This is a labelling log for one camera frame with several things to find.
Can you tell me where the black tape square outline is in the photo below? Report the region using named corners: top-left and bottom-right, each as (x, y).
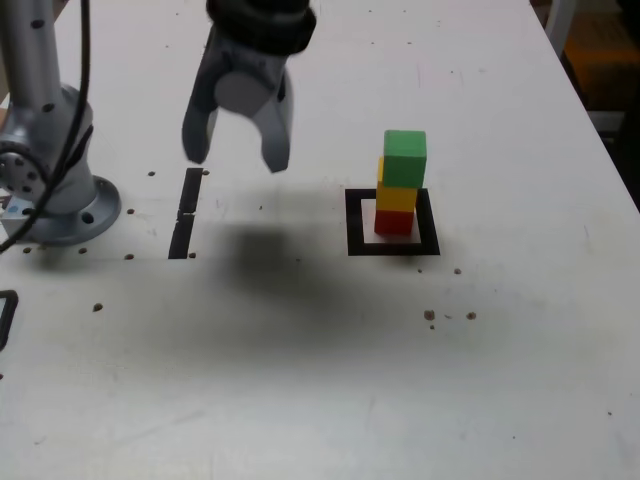
top-left (344, 187), bottom-right (442, 258)

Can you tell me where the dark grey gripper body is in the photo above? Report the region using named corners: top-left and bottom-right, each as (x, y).
top-left (202, 27), bottom-right (292, 87)

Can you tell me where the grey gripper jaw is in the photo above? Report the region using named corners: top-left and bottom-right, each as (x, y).
top-left (214, 68), bottom-right (297, 175)

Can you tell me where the white post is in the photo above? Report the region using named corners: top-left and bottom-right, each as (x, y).
top-left (544, 0), bottom-right (581, 54)

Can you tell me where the yellow cube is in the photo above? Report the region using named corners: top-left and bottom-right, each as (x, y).
top-left (375, 155), bottom-right (419, 214)

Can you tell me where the long black cable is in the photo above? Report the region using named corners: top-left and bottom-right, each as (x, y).
top-left (0, 0), bottom-right (93, 255)

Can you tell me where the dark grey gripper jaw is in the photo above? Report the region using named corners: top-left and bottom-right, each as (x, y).
top-left (180, 52), bottom-right (227, 166)

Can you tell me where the small grey box, blue sticker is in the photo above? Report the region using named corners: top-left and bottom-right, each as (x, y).
top-left (0, 197), bottom-right (30, 242)

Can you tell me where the black tape strip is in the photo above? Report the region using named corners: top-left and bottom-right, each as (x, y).
top-left (167, 167), bottom-right (205, 260)

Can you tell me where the green cube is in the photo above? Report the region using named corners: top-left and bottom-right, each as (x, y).
top-left (382, 129), bottom-right (428, 191)

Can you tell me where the red cube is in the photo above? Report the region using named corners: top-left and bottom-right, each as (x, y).
top-left (373, 208), bottom-right (416, 237)

